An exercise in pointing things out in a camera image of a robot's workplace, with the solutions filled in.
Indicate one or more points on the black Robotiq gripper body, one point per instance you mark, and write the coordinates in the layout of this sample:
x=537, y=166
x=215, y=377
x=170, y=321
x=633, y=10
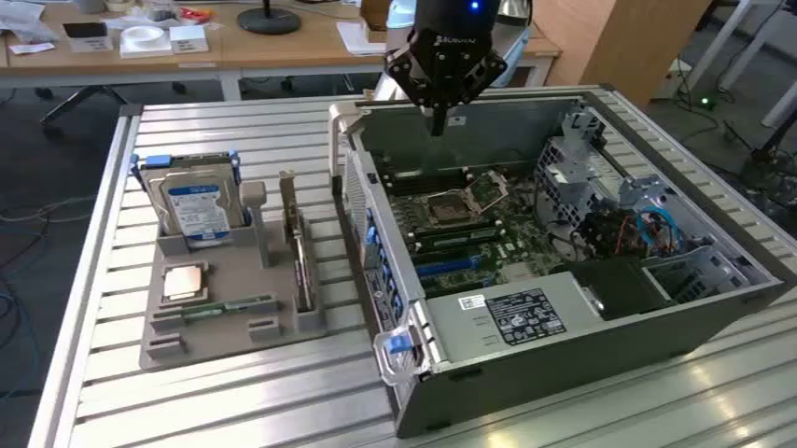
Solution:
x=451, y=42

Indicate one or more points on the Nvidia graphics card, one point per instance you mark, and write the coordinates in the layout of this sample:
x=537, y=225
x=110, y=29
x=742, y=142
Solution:
x=302, y=275

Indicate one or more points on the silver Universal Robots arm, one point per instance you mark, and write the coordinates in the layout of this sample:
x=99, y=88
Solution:
x=389, y=91

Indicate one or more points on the white paper stack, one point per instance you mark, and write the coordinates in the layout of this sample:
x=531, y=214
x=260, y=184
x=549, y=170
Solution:
x=358, y=39

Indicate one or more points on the brown cardboard box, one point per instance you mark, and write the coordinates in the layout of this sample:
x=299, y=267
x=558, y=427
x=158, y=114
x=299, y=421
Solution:
x=374, y=16

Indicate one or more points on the black round lamp base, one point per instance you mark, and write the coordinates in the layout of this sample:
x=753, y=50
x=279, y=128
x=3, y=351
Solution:
x=267, y=23

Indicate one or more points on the wooden cabinet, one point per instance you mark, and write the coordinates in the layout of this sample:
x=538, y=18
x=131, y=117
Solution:
x=648, y=42

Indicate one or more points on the tall grey metal drive cage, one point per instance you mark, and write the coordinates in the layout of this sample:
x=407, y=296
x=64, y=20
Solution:
x=569, y=177

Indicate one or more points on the white box with red button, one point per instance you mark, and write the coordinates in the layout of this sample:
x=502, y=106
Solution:
x=678, y=84

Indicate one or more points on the CPU socket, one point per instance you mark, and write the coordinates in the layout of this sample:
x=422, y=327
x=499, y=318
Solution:
x=445, y=210

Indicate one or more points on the small white labelled box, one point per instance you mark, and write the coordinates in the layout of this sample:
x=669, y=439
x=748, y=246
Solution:
x=188, y=39

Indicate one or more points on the red plastic object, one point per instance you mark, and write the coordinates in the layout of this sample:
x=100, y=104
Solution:
x=194, y=16

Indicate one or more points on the green Dell motherboard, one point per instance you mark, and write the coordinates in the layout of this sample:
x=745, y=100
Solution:
x=517, y=233

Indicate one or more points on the dark grey bundle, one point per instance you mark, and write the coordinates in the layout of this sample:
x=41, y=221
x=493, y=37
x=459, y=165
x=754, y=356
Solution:
x=160, y=11

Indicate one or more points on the flat white box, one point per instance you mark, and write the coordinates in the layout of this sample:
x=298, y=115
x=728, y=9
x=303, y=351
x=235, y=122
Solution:
x=146, y=50

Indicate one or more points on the white tape roll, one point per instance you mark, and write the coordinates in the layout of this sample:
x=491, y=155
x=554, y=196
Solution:
x=142, y=33

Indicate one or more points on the blue expansion slot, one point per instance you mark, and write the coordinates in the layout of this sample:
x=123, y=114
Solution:
x=449, y=267

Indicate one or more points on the silver chipset heatsink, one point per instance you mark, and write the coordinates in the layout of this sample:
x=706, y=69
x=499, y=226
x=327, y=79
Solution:
x=517, y=271

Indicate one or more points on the hard disk with blue label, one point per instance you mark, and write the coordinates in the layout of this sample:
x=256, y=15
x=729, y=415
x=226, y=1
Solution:
x=192, y=205

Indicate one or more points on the long wooden desk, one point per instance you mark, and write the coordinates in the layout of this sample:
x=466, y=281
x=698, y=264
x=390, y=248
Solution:
x=124, y=65

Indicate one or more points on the black tripod stand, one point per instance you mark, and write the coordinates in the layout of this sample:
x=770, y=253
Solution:
x=772, y=154

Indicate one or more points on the black topped white box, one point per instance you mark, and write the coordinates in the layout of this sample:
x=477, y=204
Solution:
x=87, y=37

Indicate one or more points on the grey parts rack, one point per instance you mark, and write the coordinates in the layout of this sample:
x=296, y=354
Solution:
x=248, y=280

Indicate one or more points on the black plastic fan shroud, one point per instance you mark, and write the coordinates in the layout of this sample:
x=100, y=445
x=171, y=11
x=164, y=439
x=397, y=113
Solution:
x=617, y=289

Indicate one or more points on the black chair base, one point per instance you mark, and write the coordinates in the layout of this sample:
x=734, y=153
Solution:
x=61, y=109

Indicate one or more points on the grey power supply unit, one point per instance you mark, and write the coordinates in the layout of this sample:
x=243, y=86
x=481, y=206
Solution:
x=454, y=326

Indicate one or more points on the low grey metal disk bay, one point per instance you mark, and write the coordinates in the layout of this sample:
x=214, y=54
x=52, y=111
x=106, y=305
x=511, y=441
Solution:
x=709, y=270

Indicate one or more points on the silver CPU chip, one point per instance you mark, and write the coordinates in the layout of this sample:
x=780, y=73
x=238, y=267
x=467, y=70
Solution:
x=183, y=282

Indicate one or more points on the blue case latch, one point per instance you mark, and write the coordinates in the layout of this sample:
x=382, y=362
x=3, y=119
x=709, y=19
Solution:
x=397, y=345

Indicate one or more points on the green loose RAM stick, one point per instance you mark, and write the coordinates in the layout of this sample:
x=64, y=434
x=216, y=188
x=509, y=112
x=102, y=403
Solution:
x=211, y=309

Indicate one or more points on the white and red card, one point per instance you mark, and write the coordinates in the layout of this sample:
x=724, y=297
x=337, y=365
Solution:
x=31, y=48

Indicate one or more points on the crumpled plastic bag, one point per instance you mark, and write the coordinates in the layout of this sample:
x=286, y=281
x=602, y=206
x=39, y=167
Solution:
x=24, y=23

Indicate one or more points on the open dark grey PC case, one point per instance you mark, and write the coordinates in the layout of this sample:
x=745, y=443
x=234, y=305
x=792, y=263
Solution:
x=561, y=373

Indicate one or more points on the white table frame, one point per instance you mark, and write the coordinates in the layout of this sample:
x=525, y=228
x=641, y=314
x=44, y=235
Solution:
x=781, y=107

